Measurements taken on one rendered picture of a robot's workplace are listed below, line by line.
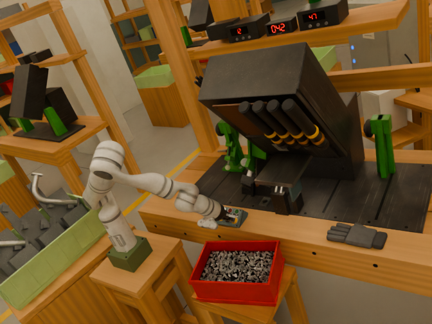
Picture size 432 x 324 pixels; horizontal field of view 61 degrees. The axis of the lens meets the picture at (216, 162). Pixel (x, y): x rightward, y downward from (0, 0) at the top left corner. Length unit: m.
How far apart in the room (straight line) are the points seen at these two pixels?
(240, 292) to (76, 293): 0.96
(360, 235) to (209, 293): 0.59
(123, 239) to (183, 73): 0.97
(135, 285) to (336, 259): 0.81
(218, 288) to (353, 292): 1.20
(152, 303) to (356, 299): 1.23
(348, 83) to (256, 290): 1.01
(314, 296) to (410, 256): 1.15
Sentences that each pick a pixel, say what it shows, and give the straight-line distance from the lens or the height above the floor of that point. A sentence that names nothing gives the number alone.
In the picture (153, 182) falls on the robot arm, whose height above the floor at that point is 1.34.
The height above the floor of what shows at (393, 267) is 0.86.
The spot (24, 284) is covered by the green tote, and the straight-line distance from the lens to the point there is 2.02.
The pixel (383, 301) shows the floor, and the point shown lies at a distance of 2.40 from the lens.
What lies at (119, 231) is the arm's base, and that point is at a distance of 1.64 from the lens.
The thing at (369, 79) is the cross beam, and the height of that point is 1.24.
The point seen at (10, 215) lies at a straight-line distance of 2.24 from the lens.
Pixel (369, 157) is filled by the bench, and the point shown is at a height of 0.88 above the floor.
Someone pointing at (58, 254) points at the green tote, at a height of 0.88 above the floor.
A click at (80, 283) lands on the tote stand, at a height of 0.73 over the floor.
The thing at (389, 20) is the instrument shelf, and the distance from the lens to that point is 1.47.
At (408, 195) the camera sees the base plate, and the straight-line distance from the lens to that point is 1.61.
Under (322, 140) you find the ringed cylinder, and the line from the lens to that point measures 1.23.
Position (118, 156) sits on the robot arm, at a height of 1.47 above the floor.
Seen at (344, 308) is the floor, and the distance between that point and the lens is 2.37.
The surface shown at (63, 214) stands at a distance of 2.31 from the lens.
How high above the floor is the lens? 1.90
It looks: 28 degrees down
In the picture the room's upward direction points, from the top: 20 degrees counter-clockwise
